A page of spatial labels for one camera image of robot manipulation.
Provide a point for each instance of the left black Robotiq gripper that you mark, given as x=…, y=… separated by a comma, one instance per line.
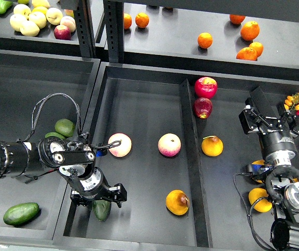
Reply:
x=95, y=187

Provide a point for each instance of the green avocado top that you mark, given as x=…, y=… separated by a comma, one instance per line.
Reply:
x=65, y=127

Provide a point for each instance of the pink yellow apple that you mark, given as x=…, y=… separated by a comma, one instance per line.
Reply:
x=123, y=148
x=169, y=145

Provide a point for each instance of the black shelf post right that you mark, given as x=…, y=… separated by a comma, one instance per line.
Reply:
x=114, y=22

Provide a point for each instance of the black shelf post left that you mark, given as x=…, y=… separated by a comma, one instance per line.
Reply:
x=84, y=29

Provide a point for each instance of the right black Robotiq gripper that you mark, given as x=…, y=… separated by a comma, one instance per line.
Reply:
x=275, y=135

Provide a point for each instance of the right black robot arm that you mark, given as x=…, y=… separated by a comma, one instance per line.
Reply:
x=281, y=181

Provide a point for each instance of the pink yellow apple right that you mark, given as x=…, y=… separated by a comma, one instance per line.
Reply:
x=169, y=145

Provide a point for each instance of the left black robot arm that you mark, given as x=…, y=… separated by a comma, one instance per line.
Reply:
x=73, y=158

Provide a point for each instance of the large orange shelf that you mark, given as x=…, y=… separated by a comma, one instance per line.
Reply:
x=250, y=31

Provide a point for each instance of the orange front right shelf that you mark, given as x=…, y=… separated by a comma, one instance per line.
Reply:
x=247, y=53

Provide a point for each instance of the orange middle shelf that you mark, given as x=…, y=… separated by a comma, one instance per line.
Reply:
x=205, y=40

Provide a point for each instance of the red apple on shelf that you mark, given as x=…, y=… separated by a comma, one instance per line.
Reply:
x=62, y=32

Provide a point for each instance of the yellow pear with stem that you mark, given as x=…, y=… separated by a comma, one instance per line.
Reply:
x=212, y=146

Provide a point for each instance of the dark green avocado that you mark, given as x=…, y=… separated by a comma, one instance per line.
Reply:
x=101, y=209

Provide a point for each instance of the green avocado middle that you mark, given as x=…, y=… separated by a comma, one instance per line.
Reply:
x=55, y=134

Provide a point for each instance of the black tray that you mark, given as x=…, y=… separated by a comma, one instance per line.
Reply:
x=146, y=103
x=26, y=78

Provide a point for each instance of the orange top shelf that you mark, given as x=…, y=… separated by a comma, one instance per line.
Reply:
x=236, y=19

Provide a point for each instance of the dark red apple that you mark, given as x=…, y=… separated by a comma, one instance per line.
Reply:
x=202, y=107

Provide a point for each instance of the pink yellow apple left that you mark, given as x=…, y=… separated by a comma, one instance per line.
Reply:
x=123, y=148

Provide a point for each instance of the black shelf post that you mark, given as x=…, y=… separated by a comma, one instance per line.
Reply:
x=84, y=29
x=114, y=22

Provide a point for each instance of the yellow pear with brown end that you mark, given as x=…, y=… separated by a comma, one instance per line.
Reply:
x=177, y=202

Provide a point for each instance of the yellow pear right back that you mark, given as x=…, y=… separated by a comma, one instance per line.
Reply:
x=258, y=163

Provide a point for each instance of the black left tray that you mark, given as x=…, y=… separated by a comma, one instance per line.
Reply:
x=26, y=78

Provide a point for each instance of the pale peach on shelf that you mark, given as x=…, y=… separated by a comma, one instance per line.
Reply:
x=69, y=22

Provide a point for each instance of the bright red apple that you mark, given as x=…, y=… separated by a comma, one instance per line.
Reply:
x=205, y=87

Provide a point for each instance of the black centre tray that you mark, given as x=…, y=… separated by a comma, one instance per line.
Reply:
x=146, y=103

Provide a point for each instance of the orange far left shelf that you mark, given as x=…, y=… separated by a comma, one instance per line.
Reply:
x=127, y=21

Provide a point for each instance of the green avocado front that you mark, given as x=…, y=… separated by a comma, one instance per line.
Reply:
x=21, y=213

